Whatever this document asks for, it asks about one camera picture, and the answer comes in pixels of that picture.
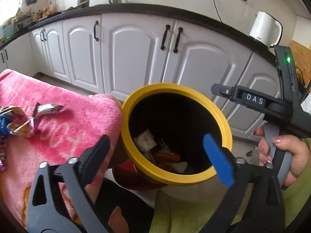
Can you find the person's right hand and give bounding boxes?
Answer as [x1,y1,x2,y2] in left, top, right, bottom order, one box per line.
[253,126,310,187]

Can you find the condiment bottles group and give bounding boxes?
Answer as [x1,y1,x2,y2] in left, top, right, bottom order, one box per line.
[32,2,55,21]

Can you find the gold foil candy wrapper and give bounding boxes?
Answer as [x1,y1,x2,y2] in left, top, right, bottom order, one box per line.
[1,106,37,138]

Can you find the pink cartoon fleece blanket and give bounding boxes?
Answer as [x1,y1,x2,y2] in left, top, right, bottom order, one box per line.
[1,69,122,225]

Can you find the person's left hand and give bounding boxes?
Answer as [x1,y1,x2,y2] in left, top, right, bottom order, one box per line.
[108,206,129,233]

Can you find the blue crumpled plastic bag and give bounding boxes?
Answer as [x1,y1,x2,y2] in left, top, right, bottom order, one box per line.
[0,115,13,137]

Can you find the yellow rimmed trash bin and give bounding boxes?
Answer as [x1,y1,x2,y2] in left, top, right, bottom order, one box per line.
[112,84,233,190]

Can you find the white electric kettle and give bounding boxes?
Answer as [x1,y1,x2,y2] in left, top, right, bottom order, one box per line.
[249,11,283,48]

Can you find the white lower kitchen cabinets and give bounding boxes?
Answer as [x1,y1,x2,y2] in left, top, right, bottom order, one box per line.
[1,13,280,140]

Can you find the dark cooking pot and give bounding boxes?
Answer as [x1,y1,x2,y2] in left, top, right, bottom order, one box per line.
[77,0,90,9]

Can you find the purple snack wrapper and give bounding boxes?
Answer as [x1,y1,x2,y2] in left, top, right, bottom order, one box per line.
[0,137,7,171]

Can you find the brown chocolate bar wrapper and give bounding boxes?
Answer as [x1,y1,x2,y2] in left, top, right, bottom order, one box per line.
[32,103,64,118]

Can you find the black power cord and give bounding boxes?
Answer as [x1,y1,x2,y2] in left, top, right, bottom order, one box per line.
[206,0,223,24]

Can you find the red white candy wrapper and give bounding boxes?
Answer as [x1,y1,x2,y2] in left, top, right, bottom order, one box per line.
[153,152,180,163]

